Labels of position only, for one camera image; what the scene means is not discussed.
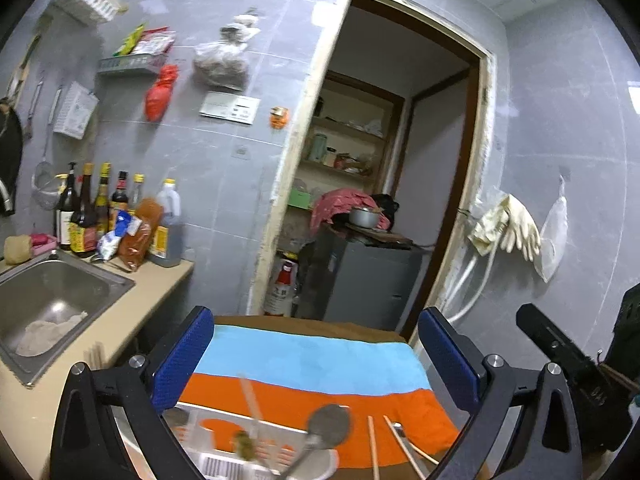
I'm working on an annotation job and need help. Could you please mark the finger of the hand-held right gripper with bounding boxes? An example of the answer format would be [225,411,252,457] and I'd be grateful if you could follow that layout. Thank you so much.
[516,303,602,387]

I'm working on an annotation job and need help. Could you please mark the metal pot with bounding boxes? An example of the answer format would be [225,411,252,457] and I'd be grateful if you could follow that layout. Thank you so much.
[348,205,384,230]

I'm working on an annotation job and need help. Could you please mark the metal wall shelf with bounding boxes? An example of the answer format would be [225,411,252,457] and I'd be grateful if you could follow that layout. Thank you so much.
[97,52,169,79]

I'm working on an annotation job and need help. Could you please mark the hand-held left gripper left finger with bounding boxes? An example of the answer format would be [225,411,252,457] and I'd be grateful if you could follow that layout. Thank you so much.
[49,305,217,480]

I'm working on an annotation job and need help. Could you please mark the striped cloth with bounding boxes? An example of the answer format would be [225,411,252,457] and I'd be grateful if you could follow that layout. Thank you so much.
[172,314,493,480]

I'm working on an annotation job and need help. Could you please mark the small bottle yellow cap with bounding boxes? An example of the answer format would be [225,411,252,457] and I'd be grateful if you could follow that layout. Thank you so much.
[128,173,146,211]

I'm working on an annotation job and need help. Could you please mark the steel sink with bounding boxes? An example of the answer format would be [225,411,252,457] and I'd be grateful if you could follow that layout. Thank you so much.
[0,248,136,389]

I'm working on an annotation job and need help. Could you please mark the black bag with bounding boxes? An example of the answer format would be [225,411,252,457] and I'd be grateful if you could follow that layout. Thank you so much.
[369,193,401,221]

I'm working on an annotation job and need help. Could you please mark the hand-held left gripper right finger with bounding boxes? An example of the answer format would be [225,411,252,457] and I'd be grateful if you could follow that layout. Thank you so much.
[416,307,585,480]

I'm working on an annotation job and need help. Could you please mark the metal strainer ladle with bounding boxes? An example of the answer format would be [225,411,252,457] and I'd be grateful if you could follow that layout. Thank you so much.
[31,87,64,211]

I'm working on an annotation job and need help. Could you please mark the large dark liquid jug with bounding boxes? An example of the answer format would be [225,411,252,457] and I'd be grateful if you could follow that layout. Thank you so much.
[147,178,184,269]

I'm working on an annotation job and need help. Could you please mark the tan sponge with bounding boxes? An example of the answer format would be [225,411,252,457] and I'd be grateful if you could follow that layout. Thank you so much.
[3,234,32,265]

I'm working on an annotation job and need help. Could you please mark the blue white packet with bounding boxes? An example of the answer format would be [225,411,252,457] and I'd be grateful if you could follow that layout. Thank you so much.
[95,209,136,261]

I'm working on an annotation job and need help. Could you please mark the grey rag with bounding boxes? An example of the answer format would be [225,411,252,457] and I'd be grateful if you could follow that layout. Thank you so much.
[14,311,89,358]

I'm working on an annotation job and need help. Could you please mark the sauce bottle red cap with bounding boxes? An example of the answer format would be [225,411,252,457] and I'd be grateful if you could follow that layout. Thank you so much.
[108,170,130,226]

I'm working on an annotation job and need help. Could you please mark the orange packet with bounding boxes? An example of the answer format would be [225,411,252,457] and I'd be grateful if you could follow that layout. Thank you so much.
[117,197,165,274]

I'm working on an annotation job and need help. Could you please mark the cream rubber gloves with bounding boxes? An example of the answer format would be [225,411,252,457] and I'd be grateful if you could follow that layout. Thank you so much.
[467,194,542,262]

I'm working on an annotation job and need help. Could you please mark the white plastic utensil holder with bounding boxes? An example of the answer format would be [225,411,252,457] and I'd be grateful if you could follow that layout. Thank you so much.
[162,402,342,480]

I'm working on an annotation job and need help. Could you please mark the white door frame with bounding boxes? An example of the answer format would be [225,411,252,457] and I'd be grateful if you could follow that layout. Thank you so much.
[247,0,497,342]

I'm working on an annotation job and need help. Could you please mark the metal spoon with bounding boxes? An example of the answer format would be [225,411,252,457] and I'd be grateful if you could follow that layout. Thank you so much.
[274,403,352,480]

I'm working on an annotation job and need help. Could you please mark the dark sauce bottle yellow label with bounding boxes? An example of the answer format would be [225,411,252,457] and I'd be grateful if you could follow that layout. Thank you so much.
[69,162,99,254]

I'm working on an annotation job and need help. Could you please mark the wall socket panel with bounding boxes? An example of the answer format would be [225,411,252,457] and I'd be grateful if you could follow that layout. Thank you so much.
[198,90,261,125]

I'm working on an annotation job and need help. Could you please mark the white hose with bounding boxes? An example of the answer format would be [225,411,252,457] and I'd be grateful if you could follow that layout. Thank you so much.
[446,239,501,322]

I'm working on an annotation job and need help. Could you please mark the red plastic bag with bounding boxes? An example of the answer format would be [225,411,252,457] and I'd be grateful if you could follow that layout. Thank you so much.
[144,63,180,122]

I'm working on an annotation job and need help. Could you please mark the clear bag of dried goods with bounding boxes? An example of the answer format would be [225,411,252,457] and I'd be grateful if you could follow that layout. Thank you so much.
[192,7,262,91]

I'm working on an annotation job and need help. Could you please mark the red cloth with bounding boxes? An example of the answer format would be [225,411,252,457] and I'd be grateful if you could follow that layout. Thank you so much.
[310,188,394,234]

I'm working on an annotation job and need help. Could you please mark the tall sauce bottle yellow cap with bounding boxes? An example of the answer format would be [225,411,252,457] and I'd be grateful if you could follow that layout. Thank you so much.
[94,161,114,241]

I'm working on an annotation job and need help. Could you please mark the black wok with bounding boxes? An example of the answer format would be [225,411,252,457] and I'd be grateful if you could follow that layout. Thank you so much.
[0,97,25,219]

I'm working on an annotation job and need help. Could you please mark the red snack packet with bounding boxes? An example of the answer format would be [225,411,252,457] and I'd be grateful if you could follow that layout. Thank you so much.
[132,27,177,56]

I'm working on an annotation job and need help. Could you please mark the wooden shelf unit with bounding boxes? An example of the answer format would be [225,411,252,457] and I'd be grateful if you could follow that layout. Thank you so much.
[287,72,406,212]

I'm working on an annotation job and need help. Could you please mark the grey cabinet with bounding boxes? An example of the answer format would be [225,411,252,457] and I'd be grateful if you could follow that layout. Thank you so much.
[294,224,432,342]

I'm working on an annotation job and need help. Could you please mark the white mesh bag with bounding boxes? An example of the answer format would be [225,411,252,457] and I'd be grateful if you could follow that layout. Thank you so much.
[532,174,570,284]

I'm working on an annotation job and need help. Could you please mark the dark wooden board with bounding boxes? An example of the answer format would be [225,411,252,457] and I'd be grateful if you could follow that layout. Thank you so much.
[344,224,414,252]

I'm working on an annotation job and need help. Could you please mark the yellow green snack packet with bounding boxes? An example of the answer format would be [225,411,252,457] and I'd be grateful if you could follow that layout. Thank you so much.
[112,22,149,59]

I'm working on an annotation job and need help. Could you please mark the hanging wooden cutting board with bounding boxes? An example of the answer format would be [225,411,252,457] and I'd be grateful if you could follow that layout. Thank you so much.
[7,34,42,112]

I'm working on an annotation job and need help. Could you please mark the hanging metal spatula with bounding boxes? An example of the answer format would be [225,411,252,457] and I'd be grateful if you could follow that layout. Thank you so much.
[22,77,46,141]

